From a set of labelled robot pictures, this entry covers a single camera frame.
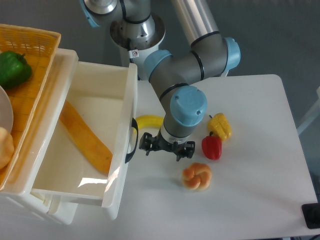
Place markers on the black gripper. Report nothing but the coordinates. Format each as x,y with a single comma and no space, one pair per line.
148,143

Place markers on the white top drawer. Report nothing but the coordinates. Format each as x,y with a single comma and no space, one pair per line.
105,97

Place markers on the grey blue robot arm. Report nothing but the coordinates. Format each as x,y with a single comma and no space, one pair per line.
173,79

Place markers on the white drawer cabinet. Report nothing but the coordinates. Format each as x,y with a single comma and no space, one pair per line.
17,197

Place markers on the yellow banana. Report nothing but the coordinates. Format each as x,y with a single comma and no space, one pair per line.
149,121

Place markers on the knotted bread roll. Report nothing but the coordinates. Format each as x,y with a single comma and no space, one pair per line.
197,177

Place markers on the red bell pepper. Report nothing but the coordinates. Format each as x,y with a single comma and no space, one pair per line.
212,146

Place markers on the yellow bell pepper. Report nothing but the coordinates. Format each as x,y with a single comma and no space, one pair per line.
220,126

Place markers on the black device at table edge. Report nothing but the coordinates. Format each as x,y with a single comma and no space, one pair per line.
311,214

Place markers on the beige bread roll in basket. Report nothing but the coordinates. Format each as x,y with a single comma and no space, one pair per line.
7,148

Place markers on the orange wicker basket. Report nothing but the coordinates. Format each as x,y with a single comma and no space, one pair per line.
39,49

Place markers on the white plate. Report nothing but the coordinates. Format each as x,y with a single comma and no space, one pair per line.
6,111

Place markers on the green bell pepper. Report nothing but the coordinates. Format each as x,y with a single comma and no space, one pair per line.
14,69

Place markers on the white frame at right edge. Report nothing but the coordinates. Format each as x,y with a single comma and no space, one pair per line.
310,115

